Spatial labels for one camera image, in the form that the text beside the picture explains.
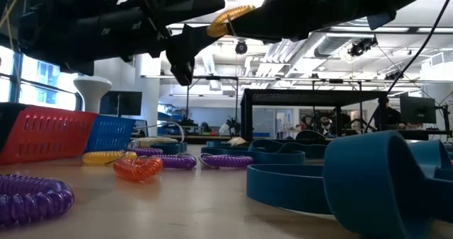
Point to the black ceiling spotlight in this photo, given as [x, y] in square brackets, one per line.
[241, 47]

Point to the black ceiling light cluster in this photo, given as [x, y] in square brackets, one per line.
[361, 46]

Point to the long ceiling light bar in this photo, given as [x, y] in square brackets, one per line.
[371, 29]

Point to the black computer monitor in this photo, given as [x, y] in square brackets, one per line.
[417, 110]
[120, 103]

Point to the black plastic bin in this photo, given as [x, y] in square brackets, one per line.
[8, 126]

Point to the black metal frame stand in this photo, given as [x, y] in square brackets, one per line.
[212, 77]

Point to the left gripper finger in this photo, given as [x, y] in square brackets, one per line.
[191, 4]
[184, 51]

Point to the blue plastic basket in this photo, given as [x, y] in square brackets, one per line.
[109, 133]

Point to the purple coil wristband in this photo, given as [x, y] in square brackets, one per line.
[226, 160]
[177, 161]
[35, 200]
[145, 151]

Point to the black chair back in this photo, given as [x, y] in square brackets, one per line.
[309, 134]

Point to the yellow coil wristband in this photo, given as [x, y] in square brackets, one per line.
[216, 27]
[102, 157]

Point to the person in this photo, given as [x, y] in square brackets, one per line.
[387, 113]
[325, 124]

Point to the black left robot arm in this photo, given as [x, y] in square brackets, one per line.
[53, 30]

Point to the white mushroom lamp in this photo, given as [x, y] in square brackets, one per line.
[92, 90]

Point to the small white object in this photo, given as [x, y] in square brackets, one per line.
[224, 129]

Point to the silver ventilation duct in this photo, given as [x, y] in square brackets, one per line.
[332, 44]

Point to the red plastic basket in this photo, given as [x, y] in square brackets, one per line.
[46, 133]

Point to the black mesh shelf riser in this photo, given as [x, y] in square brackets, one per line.
[301, 97]

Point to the bright window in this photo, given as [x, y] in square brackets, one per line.
[35, 87]

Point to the tan flat packet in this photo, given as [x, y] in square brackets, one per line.
[155, 141]

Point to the orange coil wristband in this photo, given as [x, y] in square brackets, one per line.
[138, 168]

